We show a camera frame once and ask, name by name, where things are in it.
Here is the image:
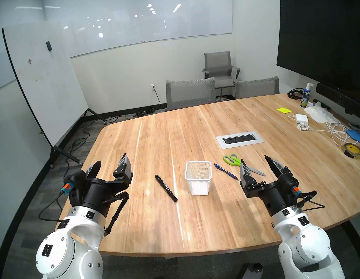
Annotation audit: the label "black video sound bar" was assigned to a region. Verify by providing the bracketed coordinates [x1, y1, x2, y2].
[315, 76, 360, 128]

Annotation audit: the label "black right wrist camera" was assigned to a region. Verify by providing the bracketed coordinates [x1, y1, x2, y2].
[284, 176, 303, 198]

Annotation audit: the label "thin black left camera cable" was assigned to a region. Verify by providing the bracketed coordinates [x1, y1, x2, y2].
[35, 189, 74, 226]

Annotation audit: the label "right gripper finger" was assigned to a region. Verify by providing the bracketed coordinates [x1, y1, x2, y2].
[237, 156, 268, 199]
[264, 151, 295, 188]

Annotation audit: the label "green handled scissors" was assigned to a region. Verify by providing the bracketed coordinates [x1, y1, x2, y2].
[222, 149, 266, 183]

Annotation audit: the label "white charger cable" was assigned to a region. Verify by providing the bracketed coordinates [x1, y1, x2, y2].
[287, 105, 359, 155]

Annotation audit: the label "black and yellow tape roll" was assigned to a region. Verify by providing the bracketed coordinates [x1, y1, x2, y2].
[343, 141, 360, 160]

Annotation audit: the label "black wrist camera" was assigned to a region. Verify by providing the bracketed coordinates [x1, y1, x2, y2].
[59, 170, 92, 208]
[284, 176, 303, 198]

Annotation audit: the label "white mesh pen holder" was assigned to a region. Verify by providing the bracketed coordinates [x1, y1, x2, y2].
[183, 158, 217, 199]

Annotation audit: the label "crumpled white tissue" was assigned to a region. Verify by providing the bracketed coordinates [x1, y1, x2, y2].
[304, 101, 339, 127]

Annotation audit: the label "flat blue plastic object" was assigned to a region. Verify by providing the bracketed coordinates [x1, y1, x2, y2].
[346, 127, 360, 145]

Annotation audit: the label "large black wall television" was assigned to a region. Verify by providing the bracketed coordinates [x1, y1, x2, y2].
[266, 0, 360, 113]

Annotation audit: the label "blue ballpoint pen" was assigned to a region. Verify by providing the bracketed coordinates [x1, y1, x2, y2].
[214, 160, 239, 184]

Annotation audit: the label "gray swivel chair with armrests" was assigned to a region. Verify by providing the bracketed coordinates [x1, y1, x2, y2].
[199, 48, 245, 102]

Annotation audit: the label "black sleeved left gripper cable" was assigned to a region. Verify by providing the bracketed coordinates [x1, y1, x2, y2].
[97, 191, 136, 237]

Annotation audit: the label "coiled black cable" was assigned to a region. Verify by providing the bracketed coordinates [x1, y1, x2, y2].
[287, 86, 307, 101]

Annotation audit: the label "black permanent marker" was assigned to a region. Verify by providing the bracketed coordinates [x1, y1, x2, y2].
[154, 172, 178, 205]

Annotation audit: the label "black table leg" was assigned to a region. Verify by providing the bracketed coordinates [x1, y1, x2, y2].
[339, 219, 360, 279]

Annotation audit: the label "rolling whiteboard on black stand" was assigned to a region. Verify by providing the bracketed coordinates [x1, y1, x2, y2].
[2, 13, 114, 175]

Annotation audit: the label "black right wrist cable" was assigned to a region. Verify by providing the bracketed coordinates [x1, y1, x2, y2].
[293, 188, 326, 213]

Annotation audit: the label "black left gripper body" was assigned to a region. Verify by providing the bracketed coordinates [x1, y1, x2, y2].
[79, 171, 140, 221]

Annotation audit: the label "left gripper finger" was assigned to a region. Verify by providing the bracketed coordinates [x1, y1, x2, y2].
[110, 152, 135, 186]
[81, 160, 105, 182]

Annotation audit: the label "silver table power outlet panel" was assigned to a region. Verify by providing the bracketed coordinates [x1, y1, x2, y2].
[216, 129, 265, 151]

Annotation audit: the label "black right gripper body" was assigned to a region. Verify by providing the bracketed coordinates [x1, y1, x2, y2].
[241, 173, 301, 222]

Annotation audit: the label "wide wall glass whiteboard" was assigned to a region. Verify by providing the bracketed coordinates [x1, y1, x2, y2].
[40, 0, 241, 64]

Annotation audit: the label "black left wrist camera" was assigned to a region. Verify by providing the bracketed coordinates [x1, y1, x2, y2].
[59, 170, 92, 208]

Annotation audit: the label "gray mesh office chair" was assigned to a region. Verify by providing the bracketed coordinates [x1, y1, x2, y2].
[162, 73, 219, 111]
[233, 74, 281, 101]

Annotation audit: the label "black floor cable bundle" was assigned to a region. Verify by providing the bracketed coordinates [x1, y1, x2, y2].
[132, 106, 157, 118]

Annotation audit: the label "long black floor cable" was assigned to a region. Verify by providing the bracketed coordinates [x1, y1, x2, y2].
[55, 114, 136, 171]

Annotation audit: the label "whiteboard cleaner spray bottle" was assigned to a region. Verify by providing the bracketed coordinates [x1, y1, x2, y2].
[297, 82, 317, 108]

